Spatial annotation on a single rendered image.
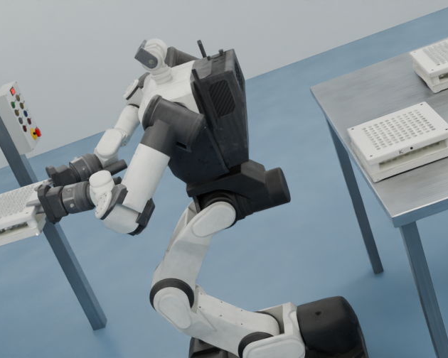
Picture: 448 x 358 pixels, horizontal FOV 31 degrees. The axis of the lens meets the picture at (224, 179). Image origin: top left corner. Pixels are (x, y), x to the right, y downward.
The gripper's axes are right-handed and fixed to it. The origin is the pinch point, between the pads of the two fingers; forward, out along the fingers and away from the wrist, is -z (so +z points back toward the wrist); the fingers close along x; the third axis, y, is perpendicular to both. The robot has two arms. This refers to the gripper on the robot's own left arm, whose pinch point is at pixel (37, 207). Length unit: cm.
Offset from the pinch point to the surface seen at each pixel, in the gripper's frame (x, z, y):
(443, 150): 11, 119, 2
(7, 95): -14, -40, 79
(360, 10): 76, 78, 391
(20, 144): 6, -42, 77
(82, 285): 77, -44, 77
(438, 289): 98, 106, 61
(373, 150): 6, 102, 2
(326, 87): 13, 83, 78
